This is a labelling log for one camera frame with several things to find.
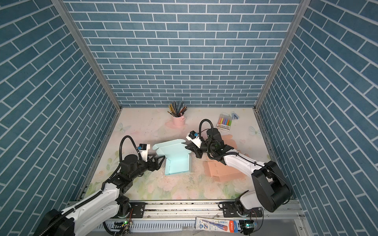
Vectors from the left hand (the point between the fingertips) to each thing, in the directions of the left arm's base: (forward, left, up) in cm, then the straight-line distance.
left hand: (160, 156), depth 83 cm
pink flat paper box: (-5, -34, -10) cm, 36 cm away
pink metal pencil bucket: (+30, -8, -5) cm, 31 cm away
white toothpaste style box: (-32, -32, -8) cm, 46 cm away
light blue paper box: (+1, -9, -1) cm, 9 cm away
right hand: (+4, -15, +6) cm, 16 cm away
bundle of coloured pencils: (+36, -7, +1) cm, 37 cm away
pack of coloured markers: (+32, -43, -8) cm, 54 cm away
